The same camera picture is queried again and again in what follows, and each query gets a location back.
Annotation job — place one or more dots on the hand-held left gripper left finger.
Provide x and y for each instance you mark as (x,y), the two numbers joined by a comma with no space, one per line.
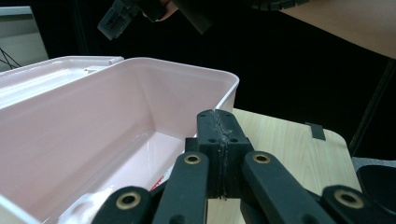
(214,168)

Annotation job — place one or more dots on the red and white ointment tube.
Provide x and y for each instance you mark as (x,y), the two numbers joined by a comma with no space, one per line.
(158,183)

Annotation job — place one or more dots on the pink storage box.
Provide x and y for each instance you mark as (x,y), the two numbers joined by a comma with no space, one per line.
(77,124)

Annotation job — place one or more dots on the black metal stand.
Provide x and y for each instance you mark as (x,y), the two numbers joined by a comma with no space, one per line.
(370,109)

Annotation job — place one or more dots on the grey tape piece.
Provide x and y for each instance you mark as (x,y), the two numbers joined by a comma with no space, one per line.
(317,131)

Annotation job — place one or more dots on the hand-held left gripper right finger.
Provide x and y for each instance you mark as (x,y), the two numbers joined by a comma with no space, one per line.
(235,149)

